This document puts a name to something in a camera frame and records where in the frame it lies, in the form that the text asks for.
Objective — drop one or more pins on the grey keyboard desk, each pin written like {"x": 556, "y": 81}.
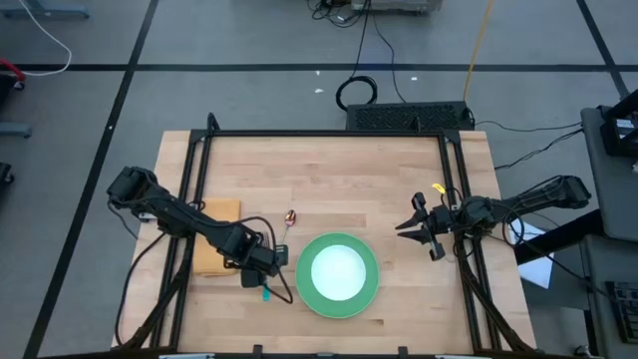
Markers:
{"x": 598, "y": 299}

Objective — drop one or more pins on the red curved bar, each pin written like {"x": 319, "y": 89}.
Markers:
{"x": 10, "y": 65}

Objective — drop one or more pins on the white paper sheet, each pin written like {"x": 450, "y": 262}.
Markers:
{"x": 536, "y": 269}

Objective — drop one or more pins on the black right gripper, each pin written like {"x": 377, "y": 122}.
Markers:
{"x": 441, "y": 219}

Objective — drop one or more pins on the black computer case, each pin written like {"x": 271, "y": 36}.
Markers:
{"x": 409, "y": 117}

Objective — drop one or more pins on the white bowl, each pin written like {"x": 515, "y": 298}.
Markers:
{"x": 339, "y": 273}

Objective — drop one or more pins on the black diagonal bar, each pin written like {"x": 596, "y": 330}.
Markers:
{"x": 558, "y": 239}

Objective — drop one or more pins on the grey device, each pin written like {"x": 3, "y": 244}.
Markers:
{"x": 394, "y": 4}

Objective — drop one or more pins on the black clamp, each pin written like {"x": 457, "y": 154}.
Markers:
{"x": 403, "y": 353}
{"x": 257, "y": 352}

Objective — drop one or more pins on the green plate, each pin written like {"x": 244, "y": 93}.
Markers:
{"x": 303, "y": 274}

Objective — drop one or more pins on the yellow tag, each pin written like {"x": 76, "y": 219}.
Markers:
{"x": 438, "y": 188}

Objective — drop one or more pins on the black keyboard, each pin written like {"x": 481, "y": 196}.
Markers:
{"x": 625, "y": 311}

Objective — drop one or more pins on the black aluminium table frame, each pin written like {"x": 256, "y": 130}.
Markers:
{"x": 324, "y": 133}

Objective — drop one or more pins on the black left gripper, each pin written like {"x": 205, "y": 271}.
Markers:
{"x": 249, "y": 249}

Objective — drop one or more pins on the blue-grey table foot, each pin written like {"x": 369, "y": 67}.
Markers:
{"x": 45, "y": 10}

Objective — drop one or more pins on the grey table foot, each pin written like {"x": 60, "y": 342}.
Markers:
{"x": 15, "y": 130}

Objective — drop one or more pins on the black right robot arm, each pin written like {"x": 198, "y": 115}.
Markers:
{"x": 523, "y": 202}

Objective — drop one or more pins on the black caster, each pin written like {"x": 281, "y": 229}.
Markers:
{"x": 4, "y": 173}

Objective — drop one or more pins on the yellow cloth napkin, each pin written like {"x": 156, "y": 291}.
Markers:
{"x": 209, "y": 264}

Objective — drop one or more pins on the black desk equipment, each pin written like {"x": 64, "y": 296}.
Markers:
{"x": 623, "y": 129}

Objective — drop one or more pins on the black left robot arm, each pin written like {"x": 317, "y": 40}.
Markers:
{"x": 174, "y": 214}

